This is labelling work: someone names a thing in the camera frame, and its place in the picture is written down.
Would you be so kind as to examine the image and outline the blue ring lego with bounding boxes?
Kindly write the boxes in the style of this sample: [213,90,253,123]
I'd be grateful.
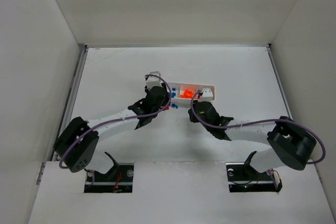
[172,88,176,98]

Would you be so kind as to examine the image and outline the orange round lego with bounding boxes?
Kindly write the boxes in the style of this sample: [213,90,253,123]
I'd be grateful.
[180,89,195,99]

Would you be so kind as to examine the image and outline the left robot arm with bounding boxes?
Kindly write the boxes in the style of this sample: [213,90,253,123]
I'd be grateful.
[54,83,171,176]

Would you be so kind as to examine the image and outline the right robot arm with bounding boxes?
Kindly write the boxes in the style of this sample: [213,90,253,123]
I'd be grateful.
[188,101,317,173]

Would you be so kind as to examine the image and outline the white three-compartment tray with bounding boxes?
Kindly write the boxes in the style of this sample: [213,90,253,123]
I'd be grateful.
[168,82,215,107]

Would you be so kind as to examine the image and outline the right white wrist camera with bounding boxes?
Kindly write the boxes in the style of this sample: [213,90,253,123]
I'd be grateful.
[198,88,214,102]

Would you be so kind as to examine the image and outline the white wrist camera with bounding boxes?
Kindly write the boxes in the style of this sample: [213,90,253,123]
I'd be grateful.
[198,88,214,102]
[145,71,162,90]

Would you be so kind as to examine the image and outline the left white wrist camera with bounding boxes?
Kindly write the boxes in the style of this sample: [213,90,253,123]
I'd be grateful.
[145,71,162,90]

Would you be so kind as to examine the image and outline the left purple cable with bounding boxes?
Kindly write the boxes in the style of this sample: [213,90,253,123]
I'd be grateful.
[59,74,173,187]

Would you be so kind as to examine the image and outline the purple cable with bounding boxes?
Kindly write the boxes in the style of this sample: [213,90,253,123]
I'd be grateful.
[190,91,327,164]
[59,74,173,187]

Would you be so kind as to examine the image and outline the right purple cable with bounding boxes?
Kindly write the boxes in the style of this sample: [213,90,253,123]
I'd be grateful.
[190,91,327,164]

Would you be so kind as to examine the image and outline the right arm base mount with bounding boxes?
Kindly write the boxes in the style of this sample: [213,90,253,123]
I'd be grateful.
[225,151,283,193]

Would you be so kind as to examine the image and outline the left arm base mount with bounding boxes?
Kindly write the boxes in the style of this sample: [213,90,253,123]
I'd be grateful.
[84,152,134,194]

